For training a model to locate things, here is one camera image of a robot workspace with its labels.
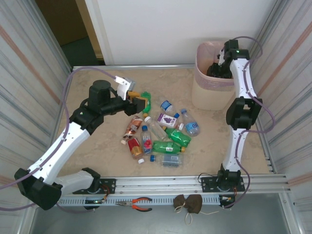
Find amber bottle red label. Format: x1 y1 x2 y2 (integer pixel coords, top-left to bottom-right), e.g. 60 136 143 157
126 137 145 164

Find pink plastic bin liner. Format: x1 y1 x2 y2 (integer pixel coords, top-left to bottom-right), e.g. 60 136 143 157
195 40 236 86

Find copper brown label bottle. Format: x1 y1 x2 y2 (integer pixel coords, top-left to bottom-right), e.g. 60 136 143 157
121 116 143 146

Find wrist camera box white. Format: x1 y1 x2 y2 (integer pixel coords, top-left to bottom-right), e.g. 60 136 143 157
217 48 227 66
114 76 137 101

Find clear bottle deep blue label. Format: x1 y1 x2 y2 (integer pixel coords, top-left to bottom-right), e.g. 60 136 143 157
159 96 176 113

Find beige ribbed plastic bin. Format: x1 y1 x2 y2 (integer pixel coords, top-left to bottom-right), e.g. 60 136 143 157
191 40 244 112

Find white door frame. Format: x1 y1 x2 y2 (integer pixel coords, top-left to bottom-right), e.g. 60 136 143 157
84 0 115 66

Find clear bottle dark label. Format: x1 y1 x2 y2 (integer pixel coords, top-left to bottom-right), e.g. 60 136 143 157
150 153 185 168

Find brown cloth pouch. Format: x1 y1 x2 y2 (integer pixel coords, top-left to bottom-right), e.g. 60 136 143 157
183 194 219 225
173 194 188 214

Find white slotted cable duct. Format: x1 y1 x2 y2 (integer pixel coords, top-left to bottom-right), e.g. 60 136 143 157
57 196 236 207

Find Fiji water bottle blue cap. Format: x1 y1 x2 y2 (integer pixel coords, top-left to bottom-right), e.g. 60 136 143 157
140 125 154 155

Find orange handled pliers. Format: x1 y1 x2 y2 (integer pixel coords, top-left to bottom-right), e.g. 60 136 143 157
115 196 153 212

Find clear bottle light blue label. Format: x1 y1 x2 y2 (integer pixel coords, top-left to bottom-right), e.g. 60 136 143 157
180 108 201 137

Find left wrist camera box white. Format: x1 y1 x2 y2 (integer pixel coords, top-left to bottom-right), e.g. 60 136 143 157
114 76 137 101

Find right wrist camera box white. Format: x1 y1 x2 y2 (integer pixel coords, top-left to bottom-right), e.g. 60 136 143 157
217 48 227 66

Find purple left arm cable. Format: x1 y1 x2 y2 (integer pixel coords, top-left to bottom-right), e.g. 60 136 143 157
0 67 118 215

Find purple grape juice bottle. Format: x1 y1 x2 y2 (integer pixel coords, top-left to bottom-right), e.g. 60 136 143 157
156 112 185 131

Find clear unlabelled bottle white cap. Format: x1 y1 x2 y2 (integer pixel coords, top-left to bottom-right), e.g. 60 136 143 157
144 116 169 141

